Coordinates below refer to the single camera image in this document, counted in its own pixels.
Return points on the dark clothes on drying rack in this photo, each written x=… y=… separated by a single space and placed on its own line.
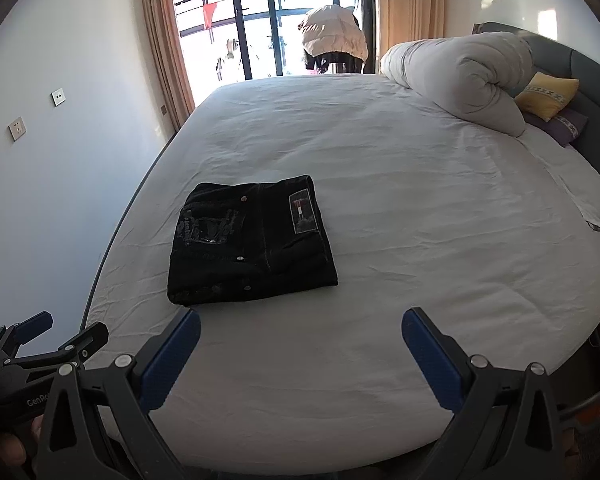
x=330 y=62

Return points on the person's left hand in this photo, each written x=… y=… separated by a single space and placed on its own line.
x=12 y=455

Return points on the grey-blue headboard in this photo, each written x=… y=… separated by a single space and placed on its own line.
x=580 y=80

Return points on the red hanging garment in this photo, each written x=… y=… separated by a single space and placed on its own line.
x=209 y=15

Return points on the white wall socket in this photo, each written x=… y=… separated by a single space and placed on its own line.
x=57 y=96
x=16 y=127

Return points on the beige puffer jacket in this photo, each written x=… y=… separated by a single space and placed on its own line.
x=332 y=32

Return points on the rolled white duvet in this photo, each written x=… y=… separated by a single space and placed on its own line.
x=460 y=72

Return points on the purple pillow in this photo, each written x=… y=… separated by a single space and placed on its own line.
x=560 y=127

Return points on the black framed glass door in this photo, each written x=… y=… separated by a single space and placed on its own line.
x=270 y=15

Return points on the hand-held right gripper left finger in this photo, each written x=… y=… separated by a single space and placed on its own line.
x=172 y=355

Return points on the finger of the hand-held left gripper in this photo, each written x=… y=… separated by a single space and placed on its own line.
x=87 y=337
x=32 y=325

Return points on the yellow patterned pillow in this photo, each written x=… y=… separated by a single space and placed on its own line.
x=547 y=95

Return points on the tan curtain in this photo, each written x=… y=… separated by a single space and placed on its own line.
x=165 y=35
x=410 y=0

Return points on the bed with white sheet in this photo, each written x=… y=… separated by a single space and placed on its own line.
x=405 y=210

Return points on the black pants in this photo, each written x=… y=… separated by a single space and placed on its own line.
x=252 y=240

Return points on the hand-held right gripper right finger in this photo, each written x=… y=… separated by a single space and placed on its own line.
x=430 y=360

